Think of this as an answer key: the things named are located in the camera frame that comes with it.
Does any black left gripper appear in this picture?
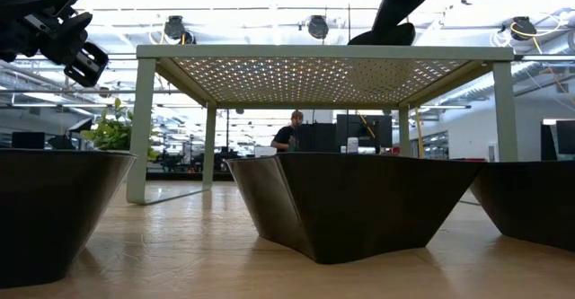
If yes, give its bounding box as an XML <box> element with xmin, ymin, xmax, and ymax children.
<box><xmin>0</xmin><ymin>13</ymin><xmax>110</xmax><ymax>88</ymax></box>

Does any person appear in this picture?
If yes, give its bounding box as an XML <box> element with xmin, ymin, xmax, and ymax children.
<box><xmin>270</xmin><ymin>110</ymin><xmax>305</xmax><ymax>153</ymax></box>

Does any black wavy mini plate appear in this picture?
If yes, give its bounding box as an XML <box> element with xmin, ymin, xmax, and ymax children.
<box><xmin>226</xmin><ymin>151</ymin><xmax>485</xmax><ymax>266</ymax></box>
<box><xmin>469</xmin><ymin>160</ymin><xmax>575</xmax><ymax>252</ymax></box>
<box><xmin>0</xmin><ymin>148</ymin><xmax>138</xmax><ymax>290</ymax></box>

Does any black monitor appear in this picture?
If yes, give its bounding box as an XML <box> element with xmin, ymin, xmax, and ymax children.
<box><xmin>540</xmin><ymin>123</ymin><xmax>557</xmax><ymax>162</ymax></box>
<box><xmin>555</xmin><ymin>119</ymin><xmax>575</xmax><ymax>156</ymax></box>
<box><xmin>335</xmin><ymin>113</ymin><xmax>394</xmax><ymax>150</ymax></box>
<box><xmin>11</xmin><ymin>131</ymin><xmax>47</xmax><ymax>150</ymax></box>

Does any green potted plant white pot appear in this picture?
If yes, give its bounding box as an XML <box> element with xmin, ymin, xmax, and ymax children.
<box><xmin>80</xmin><ymin>96</ymin><xmax>161</xmax><ymax>163</ymax></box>

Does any black computer tower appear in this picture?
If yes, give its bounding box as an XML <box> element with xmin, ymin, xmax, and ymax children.
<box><xmin>295</xmin><ymin>122</ymin><xmax>338</xmax><ymax>154</ymax></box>

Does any black ceiling cable reel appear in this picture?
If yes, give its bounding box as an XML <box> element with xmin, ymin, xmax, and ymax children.
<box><xmin>306</xmin><ymin>14</ymin><xmax>331</xmax><ymax>40</ymax></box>
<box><xmin>510</xmin><ymin>15</ymin><xmax>538</xmax><ymax>42</ymax></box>
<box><xmin>163</xmin><ymin>14</ymin><xmax>197</xmax><ymax>46</ymax></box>

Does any mint green perforated riser shelf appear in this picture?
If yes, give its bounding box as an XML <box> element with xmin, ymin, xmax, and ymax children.
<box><xmin>126</xmin><ymin>44</ymin><xmax>518</xmax><ymax>206</ymax></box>

